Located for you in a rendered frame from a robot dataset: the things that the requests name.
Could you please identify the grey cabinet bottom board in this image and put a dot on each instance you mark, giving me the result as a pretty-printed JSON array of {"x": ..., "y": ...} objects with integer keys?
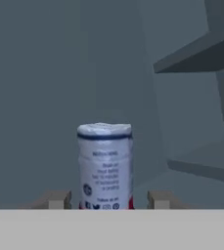
[{"x": 208, "y": 162}]

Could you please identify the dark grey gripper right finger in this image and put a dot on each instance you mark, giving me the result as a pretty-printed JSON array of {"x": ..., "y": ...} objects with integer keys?
[{"x": 162, "y": 199}]

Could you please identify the white condiment bottle with print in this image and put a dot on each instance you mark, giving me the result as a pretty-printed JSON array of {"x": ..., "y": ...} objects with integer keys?
[{"x": 105, "y": 166}]

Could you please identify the grey cabinet door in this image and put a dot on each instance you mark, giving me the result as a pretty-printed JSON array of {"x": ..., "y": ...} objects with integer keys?
[{"x": 67, "y": 97}]

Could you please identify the grey cabinet shelf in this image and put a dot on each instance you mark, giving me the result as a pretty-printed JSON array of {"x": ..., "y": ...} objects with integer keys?
[{"x": 198, "y": 53}]

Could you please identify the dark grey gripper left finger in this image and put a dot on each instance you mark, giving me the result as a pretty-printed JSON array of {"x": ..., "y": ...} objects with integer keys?
[{"x": 56, "y": 199}]

